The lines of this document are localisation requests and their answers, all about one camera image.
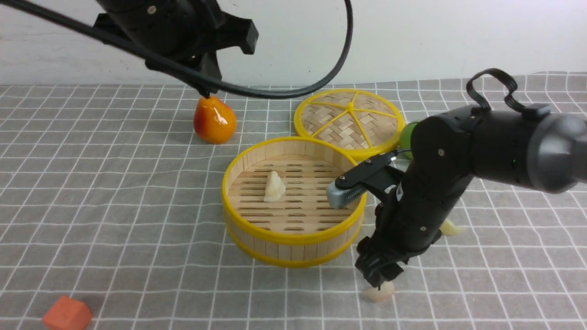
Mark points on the orange cube block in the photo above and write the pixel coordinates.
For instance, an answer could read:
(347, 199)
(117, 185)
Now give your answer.
(67, 314)

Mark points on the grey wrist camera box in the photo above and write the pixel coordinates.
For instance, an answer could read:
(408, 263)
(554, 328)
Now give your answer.
(353, 187)

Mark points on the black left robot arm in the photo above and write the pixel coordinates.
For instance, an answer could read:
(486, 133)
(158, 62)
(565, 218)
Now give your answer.
(189, 32)

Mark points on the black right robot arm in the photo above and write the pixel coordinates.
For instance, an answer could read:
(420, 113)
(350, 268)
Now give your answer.
(547, 154)

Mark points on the pinkish white toy dumpling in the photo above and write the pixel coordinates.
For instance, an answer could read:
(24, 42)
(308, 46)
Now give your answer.
(379, 293)

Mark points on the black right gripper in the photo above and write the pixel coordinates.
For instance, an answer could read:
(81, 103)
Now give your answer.
(379, 254)

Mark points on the yellow rimmed bamboo steamer tray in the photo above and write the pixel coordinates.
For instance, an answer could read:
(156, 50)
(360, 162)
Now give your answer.
(300, 229)

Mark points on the pale yellow toy dumpling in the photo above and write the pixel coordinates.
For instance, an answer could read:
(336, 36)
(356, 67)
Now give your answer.
(448, 228)

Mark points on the green toy watermelon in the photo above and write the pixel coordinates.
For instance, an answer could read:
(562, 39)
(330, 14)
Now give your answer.
(405, 139)

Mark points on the yellow bamboo steamer lid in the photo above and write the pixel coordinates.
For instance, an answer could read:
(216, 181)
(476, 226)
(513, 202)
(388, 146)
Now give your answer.
(359, 122)

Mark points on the grey checkered tablecloth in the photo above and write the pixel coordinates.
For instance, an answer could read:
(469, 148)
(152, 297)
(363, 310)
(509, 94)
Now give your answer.
(108, 197)

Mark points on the orange red toy pear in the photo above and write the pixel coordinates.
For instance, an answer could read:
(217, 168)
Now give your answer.
(214, 122)

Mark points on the cream white toy dumpling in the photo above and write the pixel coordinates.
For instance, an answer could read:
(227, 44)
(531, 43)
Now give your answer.
(275, 188)

